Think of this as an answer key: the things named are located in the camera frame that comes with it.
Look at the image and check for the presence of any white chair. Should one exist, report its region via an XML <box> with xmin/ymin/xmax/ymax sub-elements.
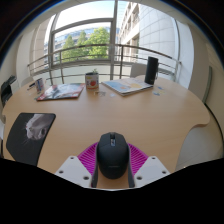
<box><xmin>20</xmin><ymin>76</ymin><xmax>34</xmax><ymax>87</ymax></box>
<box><xmin>129</xmin><ymin>62</ymin><xmax>148</xmax><ymax>78</ymax></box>

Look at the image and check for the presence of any grey metal railing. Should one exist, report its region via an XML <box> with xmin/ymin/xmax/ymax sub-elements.
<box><xmin>27</xmin><ymin>43</ymin><xmax>183</xmax><ymax>83</ymax></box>

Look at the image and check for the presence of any light blue booklet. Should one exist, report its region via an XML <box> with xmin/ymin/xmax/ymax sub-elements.
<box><xmin>101</xmin><ymin>77</ymin><xmax>154</xmax><ymax>97</ymax></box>

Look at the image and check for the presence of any black office printer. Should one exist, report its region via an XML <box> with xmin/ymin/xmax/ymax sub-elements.
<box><xmin>0</xmin><ymin>75</ymin><xmax>17</xmax><ymax>108</ymax></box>

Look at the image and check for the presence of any red and dark magazine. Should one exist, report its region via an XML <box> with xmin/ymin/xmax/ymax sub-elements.
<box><xmin>35</xmin><ymin>82</ymin><xmax>87</xmax><ymax>102</ymax></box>

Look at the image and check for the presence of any white cup with blue print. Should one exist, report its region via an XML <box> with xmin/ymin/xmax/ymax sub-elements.
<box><xmin>34</xmin><ymin>77</ymin><xmax>46</xmax><ymax>95</ymax></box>

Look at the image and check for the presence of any white cup with red print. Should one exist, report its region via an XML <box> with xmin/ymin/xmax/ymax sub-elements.
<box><xmin>84</xmin><ymin>71</ymin><xmax>100</xmax><ymax>90</ymax></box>

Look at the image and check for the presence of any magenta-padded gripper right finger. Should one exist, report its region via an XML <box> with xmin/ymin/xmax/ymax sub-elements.
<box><xmin>127</xmin><ymin>143</ymin><xmax>171</xmax><ymax>188</ymax></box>

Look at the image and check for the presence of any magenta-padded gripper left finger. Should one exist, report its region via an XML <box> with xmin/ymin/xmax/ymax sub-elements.
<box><xmin>54</xmin><ymin>142</ymin><xmax>101</xmax><ymax>189</ymax></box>

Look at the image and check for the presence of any black computer mouse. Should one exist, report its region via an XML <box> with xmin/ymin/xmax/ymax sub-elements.
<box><xmin>96</xmin><ymin>131</ymin><xmax>130</xmax><ymax>180</ymax></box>

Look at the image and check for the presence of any black cylindrical speaker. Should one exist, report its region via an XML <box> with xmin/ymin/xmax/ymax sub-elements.
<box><xmin>144</xmin><ymin>56</ymin><xmax>160</xmax><ymax>86</ymax></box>

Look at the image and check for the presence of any black mouse pad with print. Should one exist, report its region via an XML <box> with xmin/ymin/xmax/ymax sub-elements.
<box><xmin>5</xmin><ymin>112</ymin><xmax>57</xmax><ymax>167</ymax></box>

